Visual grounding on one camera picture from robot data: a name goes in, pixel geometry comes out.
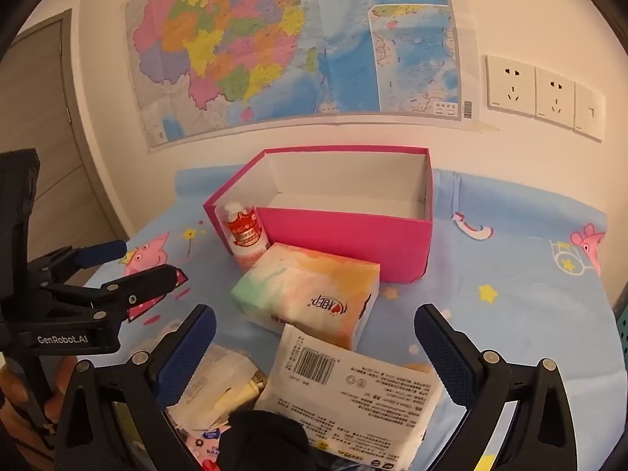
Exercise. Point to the pink cardboard box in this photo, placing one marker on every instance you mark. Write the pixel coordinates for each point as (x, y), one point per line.
(343, 235)

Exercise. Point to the clear plastic packet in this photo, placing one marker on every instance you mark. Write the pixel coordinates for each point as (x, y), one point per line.
(221, 378)

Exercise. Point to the blue cartoon printed bed sheet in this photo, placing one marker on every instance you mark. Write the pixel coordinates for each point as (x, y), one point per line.
(515, 304)

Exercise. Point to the person's left hand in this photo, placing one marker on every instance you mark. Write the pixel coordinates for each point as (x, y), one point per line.
(12, 392)

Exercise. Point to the grey brown door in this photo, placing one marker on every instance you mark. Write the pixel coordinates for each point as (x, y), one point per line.
(44, 132)

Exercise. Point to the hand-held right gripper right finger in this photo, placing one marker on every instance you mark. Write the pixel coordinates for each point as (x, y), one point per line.
(441, 353)

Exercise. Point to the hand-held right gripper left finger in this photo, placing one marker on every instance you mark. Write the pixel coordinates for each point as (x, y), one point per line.
(189, 353)

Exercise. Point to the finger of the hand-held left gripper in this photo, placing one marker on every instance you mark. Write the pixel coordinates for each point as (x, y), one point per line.
(152, 282)
(103, 251)

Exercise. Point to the white wall socket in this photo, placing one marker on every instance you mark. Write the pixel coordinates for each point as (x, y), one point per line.
(554, 98)
(510, 86)

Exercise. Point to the colourful wall map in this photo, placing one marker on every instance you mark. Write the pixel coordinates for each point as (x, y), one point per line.
(294, 59)

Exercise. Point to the white wet wipe pack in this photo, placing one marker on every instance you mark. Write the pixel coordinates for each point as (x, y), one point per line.
(343, 392)

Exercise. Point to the black cloth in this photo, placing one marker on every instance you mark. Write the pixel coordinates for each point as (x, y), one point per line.
(265, 441)

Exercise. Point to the pastel tissue box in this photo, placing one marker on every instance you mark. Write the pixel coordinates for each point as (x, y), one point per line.
(304, 284)

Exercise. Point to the white wall switch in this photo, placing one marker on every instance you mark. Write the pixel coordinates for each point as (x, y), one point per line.
(589, 112)

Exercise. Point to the teal perforated plastic basket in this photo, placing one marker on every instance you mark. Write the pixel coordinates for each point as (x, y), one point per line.
(622, 333)

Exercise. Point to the white lotion bottle red label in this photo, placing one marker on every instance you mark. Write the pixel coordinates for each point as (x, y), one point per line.
(243, 238)

